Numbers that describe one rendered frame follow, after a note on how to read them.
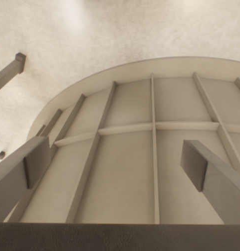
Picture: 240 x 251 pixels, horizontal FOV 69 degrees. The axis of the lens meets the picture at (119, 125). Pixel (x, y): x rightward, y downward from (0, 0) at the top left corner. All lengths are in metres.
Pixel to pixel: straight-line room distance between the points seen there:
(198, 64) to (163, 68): 0.15
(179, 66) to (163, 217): 0.66
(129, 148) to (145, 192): 0.15
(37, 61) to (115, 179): 0.76
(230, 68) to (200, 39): 0.19
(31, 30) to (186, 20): 0.68
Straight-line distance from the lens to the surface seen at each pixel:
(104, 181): 0.48
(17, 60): 1.04
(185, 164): 0.16
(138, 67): 0.87
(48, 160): 0.17
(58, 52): 0.96
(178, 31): 0.86
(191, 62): 0.88
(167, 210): 0.41
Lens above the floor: 0.83
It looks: 50 degrees down
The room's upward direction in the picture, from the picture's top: 169 degrees counter-clockwise
